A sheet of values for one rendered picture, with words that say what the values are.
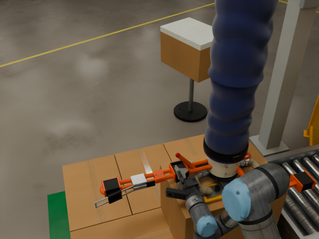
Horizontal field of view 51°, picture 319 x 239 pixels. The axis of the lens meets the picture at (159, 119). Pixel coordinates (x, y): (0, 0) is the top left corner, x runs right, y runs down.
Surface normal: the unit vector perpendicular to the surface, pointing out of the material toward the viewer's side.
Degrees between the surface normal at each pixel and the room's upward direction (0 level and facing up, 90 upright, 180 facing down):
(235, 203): 87
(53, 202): 0
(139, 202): 0
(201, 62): 90
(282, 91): 90
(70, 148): 0
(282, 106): 90
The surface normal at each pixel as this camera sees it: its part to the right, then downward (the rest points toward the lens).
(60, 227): -0.02, -0.79
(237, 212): -0.89, 0.25
